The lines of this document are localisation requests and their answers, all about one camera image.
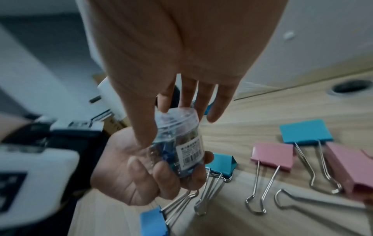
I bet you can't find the person's left hand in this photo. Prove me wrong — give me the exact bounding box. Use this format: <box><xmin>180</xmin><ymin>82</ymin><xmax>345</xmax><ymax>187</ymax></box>
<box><xmin>89</xmin><ymin>125</ymin><xmax>215</xmax><ymax>207</ymax></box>

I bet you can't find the person's right hand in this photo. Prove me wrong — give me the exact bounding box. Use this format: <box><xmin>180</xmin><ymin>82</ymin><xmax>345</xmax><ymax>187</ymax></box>
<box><xmin>77</xmin><ymin>0</ymin><xmax>288</xmax><ymax>148</ymax></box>

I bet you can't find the large blue binder clip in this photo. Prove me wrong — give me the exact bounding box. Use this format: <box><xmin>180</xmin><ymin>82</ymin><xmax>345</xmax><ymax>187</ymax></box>
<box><xmin>139</xmin><ymin>190</ymin><xmax>200</xmax><ymax>236</ymax></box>

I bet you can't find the small clear plastic jar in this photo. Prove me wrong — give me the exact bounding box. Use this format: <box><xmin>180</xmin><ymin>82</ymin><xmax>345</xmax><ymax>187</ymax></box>
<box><xmin>145</xmin><ymin>107</ymin><xmax>206</xmax><ymax>185</ymax></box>

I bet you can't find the small clear plastic lid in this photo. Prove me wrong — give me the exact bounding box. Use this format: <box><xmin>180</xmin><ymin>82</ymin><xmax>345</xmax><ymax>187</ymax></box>
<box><xmin>154</xmin><ymin>107</ymin><xmax>200</xmax><ymax>129</ymax></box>

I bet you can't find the large pink binder clip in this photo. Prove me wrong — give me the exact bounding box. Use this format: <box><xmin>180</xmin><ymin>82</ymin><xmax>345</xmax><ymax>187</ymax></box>
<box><xmin>274</xmin><ymin>142</ymin><xmax>373</xmax><ymax>210</ymax></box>
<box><xmin>244</xmin><ymin>142</ymin><xmax>295</xmax><ymax>215</ymax></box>

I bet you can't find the person's left forearm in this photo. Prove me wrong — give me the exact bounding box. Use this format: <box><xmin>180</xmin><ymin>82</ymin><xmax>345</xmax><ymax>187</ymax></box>
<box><xmin>0</xmin><ymin>113</ymin><xmax>33</xmax><ymax>141</ymax></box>

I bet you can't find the round black desk grommet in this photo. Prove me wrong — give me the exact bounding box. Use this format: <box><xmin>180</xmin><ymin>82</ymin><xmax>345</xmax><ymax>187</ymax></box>
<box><xmin>327</xmin><ymin>78</ymin><xmax>373</xmax><ymax>96</ymax></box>

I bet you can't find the black marker wrist strap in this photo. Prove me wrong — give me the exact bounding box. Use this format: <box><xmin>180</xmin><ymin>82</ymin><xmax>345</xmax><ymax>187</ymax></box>
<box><xmin>0</xmin><ymin>111</ymin><xmax>116</xmax><ymax>203</ymax></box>

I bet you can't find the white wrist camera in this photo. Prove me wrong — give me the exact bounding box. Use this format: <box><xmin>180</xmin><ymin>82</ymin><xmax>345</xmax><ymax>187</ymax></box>
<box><xmin>0</xmin><ymin>144</ymin><xmax>81</xmax><ymax>214</ymax></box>

